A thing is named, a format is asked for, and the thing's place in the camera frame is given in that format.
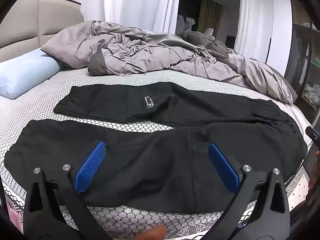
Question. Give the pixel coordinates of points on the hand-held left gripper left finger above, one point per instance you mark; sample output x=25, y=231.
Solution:
x=90, y=165

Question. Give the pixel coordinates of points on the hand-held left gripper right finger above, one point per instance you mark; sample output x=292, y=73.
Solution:
x=222, y=167

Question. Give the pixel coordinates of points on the black pants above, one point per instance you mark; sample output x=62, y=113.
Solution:
x=150, y=155

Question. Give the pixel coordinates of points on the person's left hand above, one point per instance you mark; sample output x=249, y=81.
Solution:
x=150, y=232

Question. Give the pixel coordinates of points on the open wardrobe shelf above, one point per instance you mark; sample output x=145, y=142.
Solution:
x=307, y=67

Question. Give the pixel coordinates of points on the bed with hexagon patterned sheet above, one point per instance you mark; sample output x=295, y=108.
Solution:
x=37, y=105

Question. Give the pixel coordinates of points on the white wardrobe panel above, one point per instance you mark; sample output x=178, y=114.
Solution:
x=280, y=30

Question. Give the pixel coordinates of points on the light blue pillow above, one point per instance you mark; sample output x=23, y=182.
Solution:
x=25, y=72

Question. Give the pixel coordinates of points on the grey quilted duvet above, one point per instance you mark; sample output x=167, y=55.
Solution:
x=150, y=52

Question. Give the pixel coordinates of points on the white curtain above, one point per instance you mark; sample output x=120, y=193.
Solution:
x=252, y=17
x=130, y=5

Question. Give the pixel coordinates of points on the beige upholstered headboard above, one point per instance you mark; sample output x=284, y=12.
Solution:
x=37, y=22

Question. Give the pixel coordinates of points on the striped yellow curtain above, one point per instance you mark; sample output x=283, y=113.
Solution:
x=210, y=15

